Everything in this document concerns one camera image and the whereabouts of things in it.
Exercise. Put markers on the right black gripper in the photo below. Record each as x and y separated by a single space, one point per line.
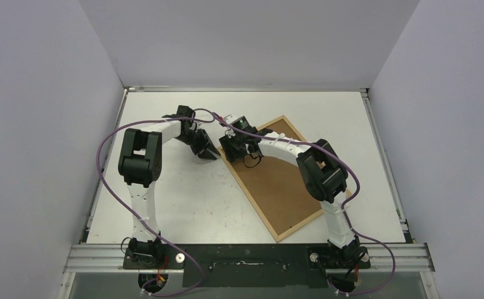
233 149

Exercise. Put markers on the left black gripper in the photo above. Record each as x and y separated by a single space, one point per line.
205 149

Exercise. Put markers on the light wooden picture frame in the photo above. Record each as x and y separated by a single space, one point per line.
279 238

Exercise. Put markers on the brown cardboard backing board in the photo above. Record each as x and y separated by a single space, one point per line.
283 185

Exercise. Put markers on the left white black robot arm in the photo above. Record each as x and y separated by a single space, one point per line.
140 165

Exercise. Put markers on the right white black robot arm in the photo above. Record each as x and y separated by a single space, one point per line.
322 172

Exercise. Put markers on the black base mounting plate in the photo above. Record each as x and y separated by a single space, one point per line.
251 265

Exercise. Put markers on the aluminium front rail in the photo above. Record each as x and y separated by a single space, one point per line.
109 258

